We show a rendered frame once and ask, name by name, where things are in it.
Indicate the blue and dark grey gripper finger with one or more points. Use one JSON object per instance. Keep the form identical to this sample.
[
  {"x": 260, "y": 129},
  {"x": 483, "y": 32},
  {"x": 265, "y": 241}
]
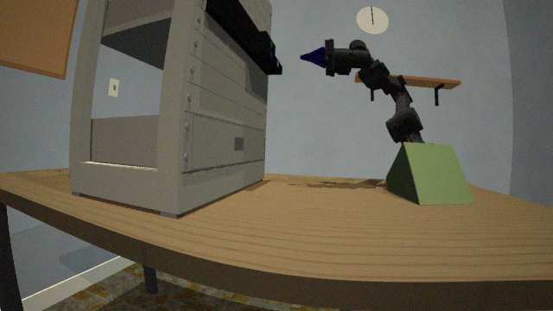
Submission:
[
  {"x": 317, "y": 51},
  {"x": 316, "y": 59}
]

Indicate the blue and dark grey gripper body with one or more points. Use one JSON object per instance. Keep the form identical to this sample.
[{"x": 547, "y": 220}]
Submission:
[{"x": 335, "y": 57}]

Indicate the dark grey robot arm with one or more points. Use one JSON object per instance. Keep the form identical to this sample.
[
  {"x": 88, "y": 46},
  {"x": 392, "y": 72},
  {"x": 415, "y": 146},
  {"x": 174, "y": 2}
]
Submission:
[{"x": 374, "y": 73}]

